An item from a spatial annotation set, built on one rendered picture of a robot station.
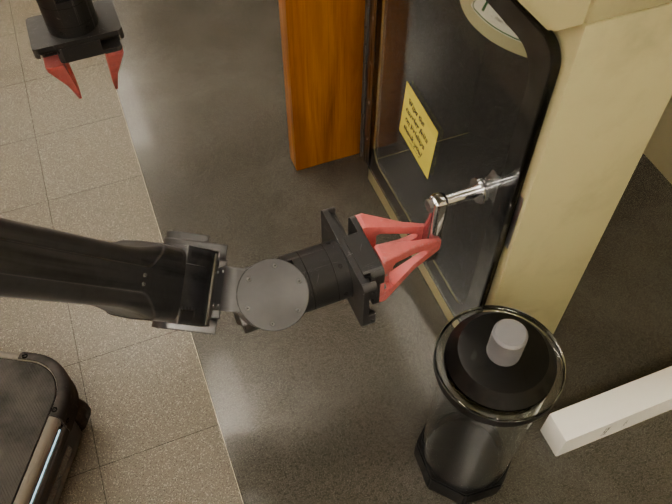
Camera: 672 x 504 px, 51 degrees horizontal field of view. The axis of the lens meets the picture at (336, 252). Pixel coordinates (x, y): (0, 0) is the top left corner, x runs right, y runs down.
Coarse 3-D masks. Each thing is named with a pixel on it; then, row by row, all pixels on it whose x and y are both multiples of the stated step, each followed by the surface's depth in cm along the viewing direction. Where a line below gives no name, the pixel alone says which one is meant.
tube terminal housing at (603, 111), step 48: (624, 0) 45; (576, 48) 47; (624, 48) 49; (576, 96) 51; (624, 96) 53; (576, 144) 56; (624, 144) 58; (528, 192) 59; (576, 192) 61; (528, 240) 65; (576, 240) 68; (432, 288) 89; (528, 288) 73
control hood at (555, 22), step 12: (528, 0) 42; (540, 0) 42; (552, 0) 43; (564, 0) 43; (576, 0) 43; (588, 0) 44; (540, 12) 43; (552, 12) 43; (564, 12) 44; (576, 12) 44; (552, 24) 44; (564, 24) 45; (576, 24) 45
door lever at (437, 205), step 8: (472, 184) 65; (480, 184) 64; (440, 192) 64; (456, 192) 64; (464, 192) 64; (472, 192) 64; (480, 192) 64; (432, 200) 64; (440, 200) 63; (448, 200) 64; (456, 200) 64; (464, 200) 64; (480, 200) 65; (432, 208) 64; (440, 208) 64; (432, 216) 65; (440, 216) 65; (424, 224) 67; (432, 224) 65; (440, 224) 66; (424, 232) 68; (432, 232) 66; (440, 232) 67; (432, 256) 70
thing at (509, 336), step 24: (504, 312) 61; (456, 336) 59; (480, 336) 58; (504, 336) 55; (528, 336) 58; (456, 360) 57; (480, 360) 57; (504, 360) 56; (528, 360) 57; (552, 360) 58; (456, 384) 57; (480, 384) 56; (504, 384) 56; (528, 384) 56; (552, 384) 57; (504, 408) 56
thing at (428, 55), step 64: (384, 0) 73; (448, 0) 60; (512, 0) 51; (384, 64) 78; (448, 64) 63; (512, 64) 53; (384, 128) 85; (448, 128) 67; (512, 128) 56; (384, 192) 92; (448, 192) 72; (512, 192) 59; (448, 256) 77
